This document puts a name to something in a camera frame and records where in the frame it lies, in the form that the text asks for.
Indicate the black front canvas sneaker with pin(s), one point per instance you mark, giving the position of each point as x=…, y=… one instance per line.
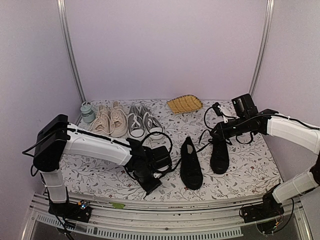
x=190, y=171

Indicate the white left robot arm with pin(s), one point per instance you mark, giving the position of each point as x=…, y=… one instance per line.
x=60, y=137

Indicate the grey sneaker right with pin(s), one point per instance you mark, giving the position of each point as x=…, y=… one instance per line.
x=151, y=124

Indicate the green tape piece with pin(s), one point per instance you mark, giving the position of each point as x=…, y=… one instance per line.
x=117, y=205

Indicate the grey sneaker left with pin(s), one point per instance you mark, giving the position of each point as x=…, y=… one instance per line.
x=136, y=128

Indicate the grey sneaker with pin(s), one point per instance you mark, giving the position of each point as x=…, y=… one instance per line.
x=136, y=128
x=151, y=124

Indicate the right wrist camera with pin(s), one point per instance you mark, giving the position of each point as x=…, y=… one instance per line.
x=221, y=111

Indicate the black canvas sneaker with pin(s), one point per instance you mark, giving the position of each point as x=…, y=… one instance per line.
x=219, y=160
x=190, y=171

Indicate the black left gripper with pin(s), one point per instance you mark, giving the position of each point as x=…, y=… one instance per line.
x=147, y=188

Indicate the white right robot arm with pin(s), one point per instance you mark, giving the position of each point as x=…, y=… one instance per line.
x=267, y=122

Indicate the beige sneaker right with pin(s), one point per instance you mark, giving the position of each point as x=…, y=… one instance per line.
x=119, y=120

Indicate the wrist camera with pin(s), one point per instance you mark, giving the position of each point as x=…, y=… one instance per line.
x=221, y=111
x=158, y=175

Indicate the beige sneaker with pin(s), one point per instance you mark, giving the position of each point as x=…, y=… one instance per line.
x=102, y=123
x=119, y=120

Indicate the aluminium frame post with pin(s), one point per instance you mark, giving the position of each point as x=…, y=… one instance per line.
x=266, y=28
x=62, y=12

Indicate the pale green small jar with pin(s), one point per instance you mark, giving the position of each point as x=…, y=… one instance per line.
x=87, y=112

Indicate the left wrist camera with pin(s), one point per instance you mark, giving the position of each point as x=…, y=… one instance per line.
x=158, y=175

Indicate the woven bamboo tray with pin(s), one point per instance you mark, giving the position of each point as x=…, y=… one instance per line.
x=185, y=104

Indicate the aluminium front rail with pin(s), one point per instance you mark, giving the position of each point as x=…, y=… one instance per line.
x=182, y=220

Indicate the aluminium frame post right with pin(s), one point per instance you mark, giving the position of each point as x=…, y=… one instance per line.
x=266, y=28

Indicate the aluminium frame post left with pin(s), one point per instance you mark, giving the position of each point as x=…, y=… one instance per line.
x=62, y=12

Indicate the floral tablecloth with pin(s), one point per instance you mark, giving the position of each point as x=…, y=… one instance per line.
x=252, y=169

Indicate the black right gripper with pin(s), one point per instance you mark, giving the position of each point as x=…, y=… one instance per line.
x=224, y=134

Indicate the beige sneaker left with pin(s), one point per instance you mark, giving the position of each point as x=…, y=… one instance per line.
x=102, y=123

